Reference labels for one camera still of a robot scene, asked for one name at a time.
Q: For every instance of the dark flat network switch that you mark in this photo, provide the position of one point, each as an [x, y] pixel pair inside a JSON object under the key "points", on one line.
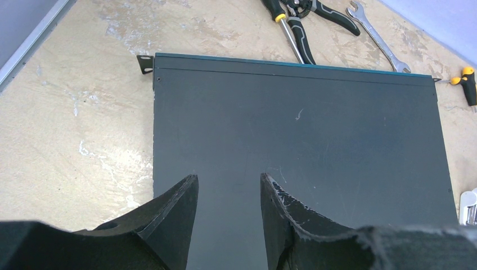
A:
{"points": [[360, 147]]}

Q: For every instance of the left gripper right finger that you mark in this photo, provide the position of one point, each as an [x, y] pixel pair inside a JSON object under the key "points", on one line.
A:
{"points": [[297, 237]]}

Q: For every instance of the silver wrench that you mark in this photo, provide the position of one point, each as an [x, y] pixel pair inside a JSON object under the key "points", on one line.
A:
{"points": [[358, 14]]}

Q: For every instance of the small yellow black screwdriver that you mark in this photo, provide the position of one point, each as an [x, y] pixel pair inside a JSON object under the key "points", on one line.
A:
{"points": [[468, 83]]}

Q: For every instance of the white stapler part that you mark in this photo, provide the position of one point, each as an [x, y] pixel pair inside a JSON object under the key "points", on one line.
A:
{"points": [[467, 212]]}

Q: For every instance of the black handled cutters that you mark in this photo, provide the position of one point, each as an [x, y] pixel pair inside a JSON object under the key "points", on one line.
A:
{"points": [[320, 32]]}

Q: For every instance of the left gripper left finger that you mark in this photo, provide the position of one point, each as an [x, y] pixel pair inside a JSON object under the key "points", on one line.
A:
{"points": [[156, 235]]}

